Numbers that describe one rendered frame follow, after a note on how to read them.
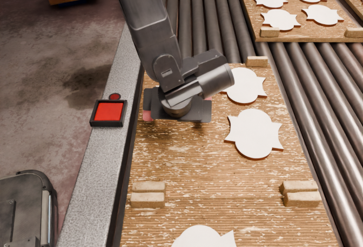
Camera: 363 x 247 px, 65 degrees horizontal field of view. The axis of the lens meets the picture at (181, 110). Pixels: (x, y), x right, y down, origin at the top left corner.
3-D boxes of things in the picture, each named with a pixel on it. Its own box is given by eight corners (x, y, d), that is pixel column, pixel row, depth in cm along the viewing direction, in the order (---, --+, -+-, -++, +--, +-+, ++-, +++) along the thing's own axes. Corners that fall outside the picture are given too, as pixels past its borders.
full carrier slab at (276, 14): (255, 41, 91) (257, 29, 88) (238, -10, 120) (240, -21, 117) (365, 42, 91) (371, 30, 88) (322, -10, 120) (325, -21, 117)
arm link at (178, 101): (150, 82, 46) (166, 114, 45) (189, 64, 46) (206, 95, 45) (155, 92, 52) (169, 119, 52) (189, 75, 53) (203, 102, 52)
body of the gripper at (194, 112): (153, 88, 59) (148, 79, 52) (202, 89, 59) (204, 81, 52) (151, 119, 58) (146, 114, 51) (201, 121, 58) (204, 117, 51)
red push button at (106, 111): (94, 124, 67) (93, 120, 66) (100, 106, 71) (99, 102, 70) (120, 124, 67) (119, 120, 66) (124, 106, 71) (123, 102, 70)
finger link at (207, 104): (177, 96, 67) (177, 87, 58) (208, 97, 67) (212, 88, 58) (177, 125, 66) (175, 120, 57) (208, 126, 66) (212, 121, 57)
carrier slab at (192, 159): (127, 202, 52) (126, 198, 51) (146, 67, 82) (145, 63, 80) (317, 201, 53) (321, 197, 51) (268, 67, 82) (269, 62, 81)
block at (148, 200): (130, 208, 50) (128, 201, 48) (132, 199, 51) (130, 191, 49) (165, 208, 50) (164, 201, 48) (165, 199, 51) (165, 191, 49)
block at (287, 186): (281, 197, 52) (284, 188, 50) (278, 187, 53) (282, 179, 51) (314, 197, 52) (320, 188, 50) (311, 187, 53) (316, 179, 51)
